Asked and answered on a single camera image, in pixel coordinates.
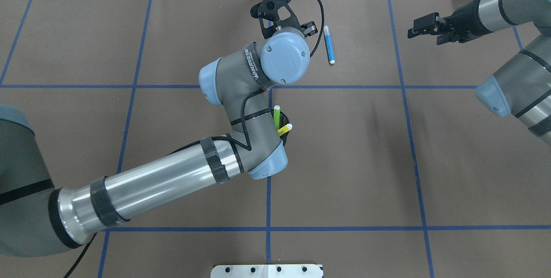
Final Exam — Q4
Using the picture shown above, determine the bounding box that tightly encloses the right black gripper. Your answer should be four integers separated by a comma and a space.
407, 2, 485, 45

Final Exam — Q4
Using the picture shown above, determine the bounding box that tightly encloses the blue highlighter pen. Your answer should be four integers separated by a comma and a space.
323, 25, 336, 65

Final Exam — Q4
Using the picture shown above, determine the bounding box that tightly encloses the green highlighter pen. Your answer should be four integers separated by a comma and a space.
273, 105, 281, 129

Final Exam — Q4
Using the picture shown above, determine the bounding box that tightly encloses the yellow highlighter pen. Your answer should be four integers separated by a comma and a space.
278, 123, 293, 136

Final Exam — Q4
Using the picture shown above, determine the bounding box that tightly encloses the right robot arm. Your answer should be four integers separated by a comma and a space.
408, 0, 551, 144

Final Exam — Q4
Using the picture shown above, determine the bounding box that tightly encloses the black mesh pen cup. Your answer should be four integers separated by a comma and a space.
278, 111, 292, 146

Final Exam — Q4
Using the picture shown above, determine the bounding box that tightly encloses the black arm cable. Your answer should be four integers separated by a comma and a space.
297, 0, 325, 59

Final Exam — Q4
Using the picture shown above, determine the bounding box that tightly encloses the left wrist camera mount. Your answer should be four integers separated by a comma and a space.
250, 0, 309, 40

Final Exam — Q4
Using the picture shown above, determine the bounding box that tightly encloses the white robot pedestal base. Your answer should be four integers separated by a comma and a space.
210, 264, 324, 278

